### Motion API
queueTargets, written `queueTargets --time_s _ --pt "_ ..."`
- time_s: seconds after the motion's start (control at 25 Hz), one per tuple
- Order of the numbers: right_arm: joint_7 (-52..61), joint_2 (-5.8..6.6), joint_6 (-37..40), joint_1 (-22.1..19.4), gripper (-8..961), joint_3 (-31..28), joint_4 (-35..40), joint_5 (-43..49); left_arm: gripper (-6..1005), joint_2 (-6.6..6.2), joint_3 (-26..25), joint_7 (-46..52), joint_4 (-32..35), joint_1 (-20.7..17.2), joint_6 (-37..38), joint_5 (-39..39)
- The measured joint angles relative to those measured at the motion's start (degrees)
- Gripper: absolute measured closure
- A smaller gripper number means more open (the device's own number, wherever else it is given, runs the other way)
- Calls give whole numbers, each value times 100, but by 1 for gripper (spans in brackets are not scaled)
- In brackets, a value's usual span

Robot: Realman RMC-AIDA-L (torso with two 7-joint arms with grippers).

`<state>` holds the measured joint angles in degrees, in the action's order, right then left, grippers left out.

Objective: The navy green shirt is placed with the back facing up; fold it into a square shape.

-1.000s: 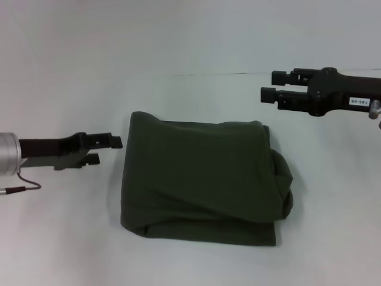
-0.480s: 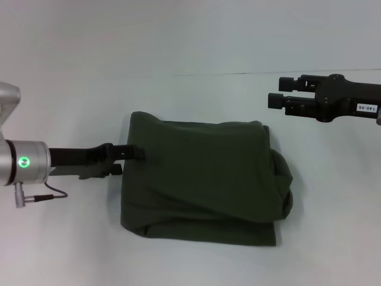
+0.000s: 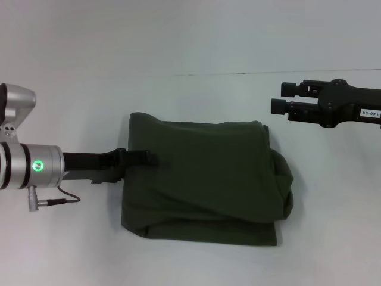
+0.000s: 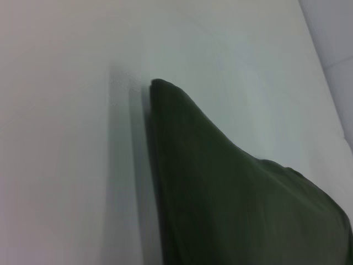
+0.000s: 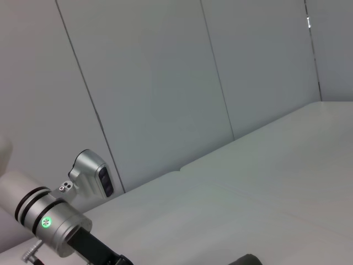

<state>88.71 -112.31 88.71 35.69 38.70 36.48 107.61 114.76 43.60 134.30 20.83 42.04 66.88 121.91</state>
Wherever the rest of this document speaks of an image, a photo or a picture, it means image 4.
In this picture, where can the dark green shirt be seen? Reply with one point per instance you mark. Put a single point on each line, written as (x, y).
(234, 193)

